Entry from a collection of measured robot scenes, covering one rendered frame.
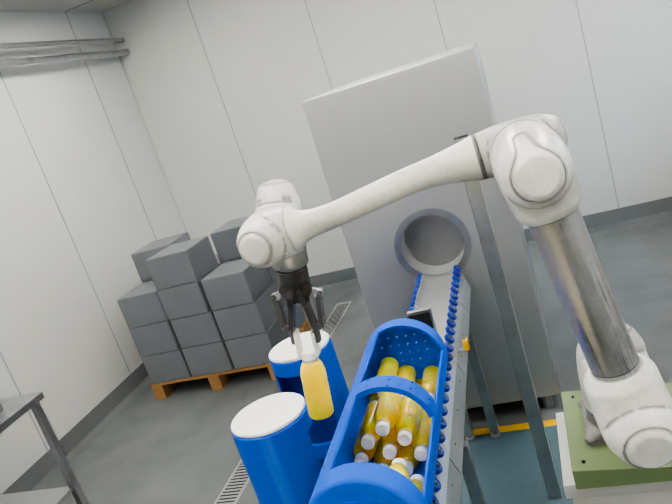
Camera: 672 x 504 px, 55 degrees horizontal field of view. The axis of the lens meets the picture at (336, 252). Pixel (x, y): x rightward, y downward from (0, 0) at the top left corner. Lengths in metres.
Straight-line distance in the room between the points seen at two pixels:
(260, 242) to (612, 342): 0.73
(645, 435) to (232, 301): 4.00
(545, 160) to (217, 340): 4.34
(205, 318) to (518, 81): 3.48
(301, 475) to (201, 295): 3.01
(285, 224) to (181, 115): 5.88
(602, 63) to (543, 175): 5.18
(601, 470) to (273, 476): 1.13
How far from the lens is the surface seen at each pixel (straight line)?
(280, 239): 1.32
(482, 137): 1.43
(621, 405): 1.47
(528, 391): 3.00
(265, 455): 2.33
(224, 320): 5.21
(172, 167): 7.35
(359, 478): 1.53
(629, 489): 1.76
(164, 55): 7.19
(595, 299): 1.38
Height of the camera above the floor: 2.07
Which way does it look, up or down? 14 degrees down
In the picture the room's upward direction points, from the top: 18 degrees counter-clockwise
